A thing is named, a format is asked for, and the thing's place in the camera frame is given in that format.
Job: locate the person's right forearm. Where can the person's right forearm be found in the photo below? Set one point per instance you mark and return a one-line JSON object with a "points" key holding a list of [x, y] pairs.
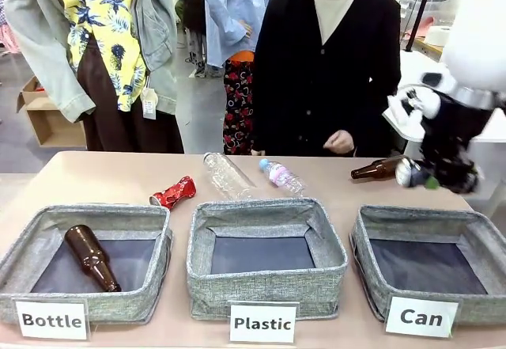
{"points": [[263, 107]]}

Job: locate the yellow pineapple print shirt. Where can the yellow pineapple print shirt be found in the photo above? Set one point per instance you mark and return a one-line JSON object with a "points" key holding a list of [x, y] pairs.
{"points": [[103, 28]]}

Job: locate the grey fabric basket plastic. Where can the grey fabric basket plastic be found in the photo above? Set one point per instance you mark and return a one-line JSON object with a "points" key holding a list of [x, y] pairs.
{"points": [[265, 285]]}

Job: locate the white can label sign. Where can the white can label sign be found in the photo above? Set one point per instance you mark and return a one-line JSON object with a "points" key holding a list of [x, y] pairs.
{"points": [[421, 317]]}

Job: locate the dark brown skirt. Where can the dark brown skirt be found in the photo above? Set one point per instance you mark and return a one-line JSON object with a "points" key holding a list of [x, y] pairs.
{"points": [[118, 131]]}

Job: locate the clear plastic storage box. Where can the clear plastic storage box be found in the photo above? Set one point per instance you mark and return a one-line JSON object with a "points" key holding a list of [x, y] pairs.
{"points": [[435, 6]]}

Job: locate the brown cardboard box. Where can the brown cardboard box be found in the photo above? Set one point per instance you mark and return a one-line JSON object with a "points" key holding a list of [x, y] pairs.
{"points": [[47, 121]]}

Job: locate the grey hooded jacket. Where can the grey hooded jacket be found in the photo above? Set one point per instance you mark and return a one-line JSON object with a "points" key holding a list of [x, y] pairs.
{"points": [[35, 40]]}

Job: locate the person's left forearm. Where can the person's left forearm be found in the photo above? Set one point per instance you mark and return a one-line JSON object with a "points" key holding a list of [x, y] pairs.
{"points": [[379, 119]]}

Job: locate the brown glass bottle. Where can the brown glass bottle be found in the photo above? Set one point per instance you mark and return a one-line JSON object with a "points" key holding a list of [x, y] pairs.
{"points": [[91, 256], [375, 170]]}

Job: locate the crushed red can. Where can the crushed red can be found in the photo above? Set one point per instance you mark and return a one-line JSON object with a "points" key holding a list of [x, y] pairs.
{"points": [[174, 194]]}

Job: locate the grey fabric basket bottle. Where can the grey fabric basket bottle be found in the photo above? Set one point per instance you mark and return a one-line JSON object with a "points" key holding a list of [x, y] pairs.
{"points": [[83, 303]]}

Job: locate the white price tag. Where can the white price tag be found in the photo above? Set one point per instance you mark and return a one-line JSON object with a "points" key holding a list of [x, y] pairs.
{"points": [[149, 104]]}

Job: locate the person's left hand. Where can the person's left hand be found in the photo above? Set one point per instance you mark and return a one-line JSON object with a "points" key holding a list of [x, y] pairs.
{"points": [[338, 143]]}

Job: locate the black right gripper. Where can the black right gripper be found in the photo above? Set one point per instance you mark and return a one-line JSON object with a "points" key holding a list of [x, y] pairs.
{"points": [[454, 127]]}

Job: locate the grey fabric basket can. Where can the grey fabric basket can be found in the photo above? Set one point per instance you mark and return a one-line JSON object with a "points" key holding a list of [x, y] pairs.
{"points": [[365, 274]]}

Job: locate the black stand pole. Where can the black stand pole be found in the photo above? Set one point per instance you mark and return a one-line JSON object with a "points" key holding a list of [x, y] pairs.
{"points": [[420, 12]]}

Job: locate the black red floral skirt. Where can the black red floral skirt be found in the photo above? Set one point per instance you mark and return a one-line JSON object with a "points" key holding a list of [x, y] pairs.
{"points": [[238, 107]]}

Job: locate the white tape roll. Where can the white tape roll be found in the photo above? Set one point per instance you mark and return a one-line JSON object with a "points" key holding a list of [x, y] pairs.
{"points": [[439, 36]]}

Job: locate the white bottle label sign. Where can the white bottle label sign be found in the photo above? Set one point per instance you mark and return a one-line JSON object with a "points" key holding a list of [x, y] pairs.
{"points": [[51, 319]]}

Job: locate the large clear plastic bottle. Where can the large clear plastic bottle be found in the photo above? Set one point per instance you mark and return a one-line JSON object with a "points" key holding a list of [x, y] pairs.
{"points": [[227, 177]]}

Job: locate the blue cap plastic bottle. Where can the blue cap plastic bottle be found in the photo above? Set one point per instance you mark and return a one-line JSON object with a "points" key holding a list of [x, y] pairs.
{"points": [[282, 177]]}

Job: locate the light blue shirt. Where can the light blue shirt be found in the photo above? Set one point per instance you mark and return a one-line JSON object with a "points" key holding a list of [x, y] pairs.
{"points": [[225, 12]]}

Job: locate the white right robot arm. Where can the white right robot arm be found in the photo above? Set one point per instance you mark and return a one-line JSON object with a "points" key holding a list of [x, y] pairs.
{"points": [[474, 28]]}

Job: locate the person in black cardigan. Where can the person in black cardigan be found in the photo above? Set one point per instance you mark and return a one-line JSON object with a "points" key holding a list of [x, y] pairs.
{"points": [[292, 68]]}

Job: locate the white plastic label sign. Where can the white plastic label sign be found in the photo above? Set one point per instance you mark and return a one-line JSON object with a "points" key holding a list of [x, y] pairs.
{"points": [[263, 322]]}

